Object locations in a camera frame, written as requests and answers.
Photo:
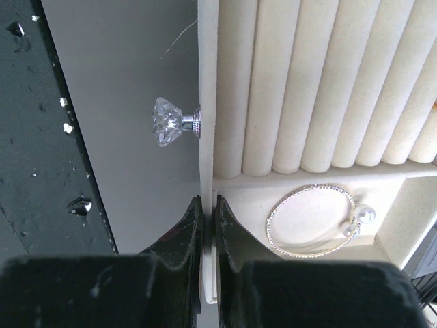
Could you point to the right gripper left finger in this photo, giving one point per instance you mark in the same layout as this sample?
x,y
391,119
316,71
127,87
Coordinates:
x,y
158,287

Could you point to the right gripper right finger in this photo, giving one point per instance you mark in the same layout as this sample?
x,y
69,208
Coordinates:
x,y
257,288

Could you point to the beige jewelry tray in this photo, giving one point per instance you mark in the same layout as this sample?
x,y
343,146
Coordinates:
x,y
317,123

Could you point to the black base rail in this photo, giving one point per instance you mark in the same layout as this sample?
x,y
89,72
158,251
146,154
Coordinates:
x,y
50,201

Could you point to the black wire dish rack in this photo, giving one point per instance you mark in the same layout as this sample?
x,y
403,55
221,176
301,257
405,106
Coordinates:
x,y
426,288

